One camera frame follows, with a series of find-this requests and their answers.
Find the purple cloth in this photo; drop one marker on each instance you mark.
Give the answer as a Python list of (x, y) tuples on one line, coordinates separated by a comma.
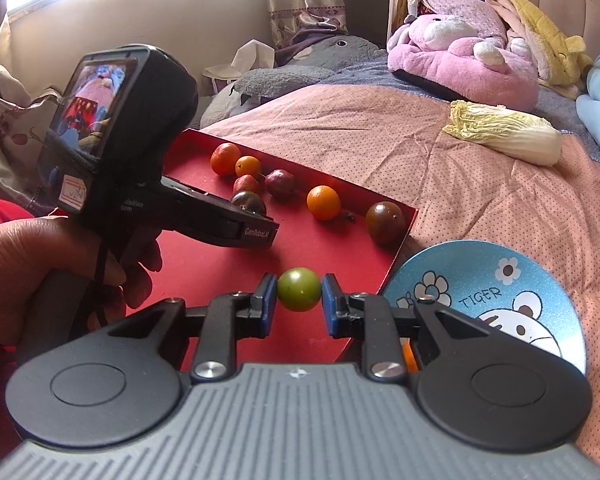
[(305, 42)]

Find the grey plush toy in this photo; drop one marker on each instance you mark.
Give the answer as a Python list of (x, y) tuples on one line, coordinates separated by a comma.
[(280, 85)]

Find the reddish orange tangerine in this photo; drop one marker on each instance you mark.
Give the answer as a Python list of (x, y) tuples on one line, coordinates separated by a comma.
[(225, 159)]

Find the yellow plush blanket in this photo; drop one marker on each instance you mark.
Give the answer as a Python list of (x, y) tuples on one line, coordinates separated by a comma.
[(545, 35)]

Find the red garment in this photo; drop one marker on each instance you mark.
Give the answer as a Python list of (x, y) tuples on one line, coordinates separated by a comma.
[(0, 210)]

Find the white bag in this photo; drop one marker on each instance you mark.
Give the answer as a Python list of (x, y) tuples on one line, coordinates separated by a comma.
[(250, 55)]

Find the red cardboard tray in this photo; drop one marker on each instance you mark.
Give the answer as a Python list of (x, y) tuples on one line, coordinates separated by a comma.
[(305, 250)]

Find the green tomato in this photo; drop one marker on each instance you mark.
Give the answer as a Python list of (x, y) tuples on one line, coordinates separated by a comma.
[(299, 289)]

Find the dark red fruit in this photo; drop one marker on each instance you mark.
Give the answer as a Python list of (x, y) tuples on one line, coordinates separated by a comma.
[(280, 182)]

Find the beige pink blanket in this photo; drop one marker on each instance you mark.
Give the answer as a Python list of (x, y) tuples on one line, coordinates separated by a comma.
[(502, 5)]

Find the blue cartoon bowl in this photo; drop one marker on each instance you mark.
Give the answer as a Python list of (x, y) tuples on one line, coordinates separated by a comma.
[(480, 270)]

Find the pink plush rabbit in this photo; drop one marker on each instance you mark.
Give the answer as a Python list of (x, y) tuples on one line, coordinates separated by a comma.
[(455, 55)]

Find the small red fruit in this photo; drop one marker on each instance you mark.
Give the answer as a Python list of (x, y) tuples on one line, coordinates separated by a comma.
[(245, 183)]

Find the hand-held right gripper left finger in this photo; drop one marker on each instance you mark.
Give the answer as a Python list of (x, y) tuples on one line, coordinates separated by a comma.
[(268, 305)]

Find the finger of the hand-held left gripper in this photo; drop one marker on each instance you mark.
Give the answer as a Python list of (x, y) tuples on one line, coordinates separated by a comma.
[(245, 214)]

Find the napa cabbage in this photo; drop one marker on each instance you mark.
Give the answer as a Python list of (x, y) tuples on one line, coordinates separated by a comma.
[(520, 135)]

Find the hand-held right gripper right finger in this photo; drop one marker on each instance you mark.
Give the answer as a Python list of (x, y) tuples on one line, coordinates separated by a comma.
[(330, 305)]

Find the dark brown tomato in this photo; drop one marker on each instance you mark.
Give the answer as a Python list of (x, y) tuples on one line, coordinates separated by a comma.
[(248, 203), (385, 216)]

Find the pink dotted quilt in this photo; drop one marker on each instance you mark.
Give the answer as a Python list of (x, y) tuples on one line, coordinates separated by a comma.
[(380, 125)]

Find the small orange mandarin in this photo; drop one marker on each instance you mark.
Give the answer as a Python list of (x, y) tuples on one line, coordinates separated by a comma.
[(248, 165)]

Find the person's left hand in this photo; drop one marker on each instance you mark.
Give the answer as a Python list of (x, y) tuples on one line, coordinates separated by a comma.
[(10, 260)]

